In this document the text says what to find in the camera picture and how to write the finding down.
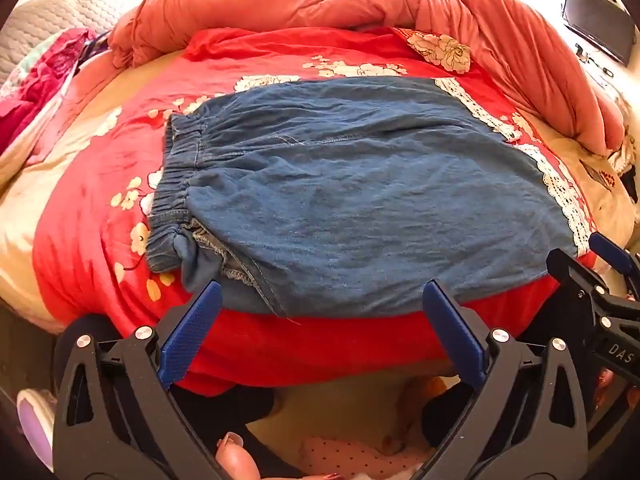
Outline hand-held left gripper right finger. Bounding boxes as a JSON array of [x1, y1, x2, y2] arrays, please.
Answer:
[[415, 279, 598, 480]]

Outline coral quilt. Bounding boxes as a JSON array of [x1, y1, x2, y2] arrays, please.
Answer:
[[107, 0, 627, 157]]

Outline person's left hand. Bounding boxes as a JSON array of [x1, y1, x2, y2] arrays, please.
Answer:
[[215, 431, 262, 480]]

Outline pink dotted cloth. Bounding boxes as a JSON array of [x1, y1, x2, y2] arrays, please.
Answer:
[[299, 434, 437, 479]]

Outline white purple slipper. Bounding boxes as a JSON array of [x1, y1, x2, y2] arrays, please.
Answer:
[[16, 388, 57, 472]]

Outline blue denim pants lace trim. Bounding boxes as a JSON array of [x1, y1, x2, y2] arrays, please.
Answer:
[[146, 76, 597, 319]]

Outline person's left leg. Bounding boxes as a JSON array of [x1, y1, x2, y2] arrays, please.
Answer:
[[54, 312, 307, 480]]

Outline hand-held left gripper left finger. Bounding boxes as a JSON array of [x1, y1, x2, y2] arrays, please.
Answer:
[[52, 280, 236, 480]]

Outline black flat screen monitor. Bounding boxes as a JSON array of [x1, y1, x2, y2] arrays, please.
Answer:
[[561, 0, 637, 67]]

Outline red floral blanket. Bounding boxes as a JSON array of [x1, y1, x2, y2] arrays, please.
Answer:
[[32, 26, 627, 397]]

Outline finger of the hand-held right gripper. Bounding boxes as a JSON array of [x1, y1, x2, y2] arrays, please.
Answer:
[[546, 248, 613, 318], [588, 231, 640, 286]]

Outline pink clothes pile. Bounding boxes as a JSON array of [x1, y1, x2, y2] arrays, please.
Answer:
[[0, 27, 109, 157]]

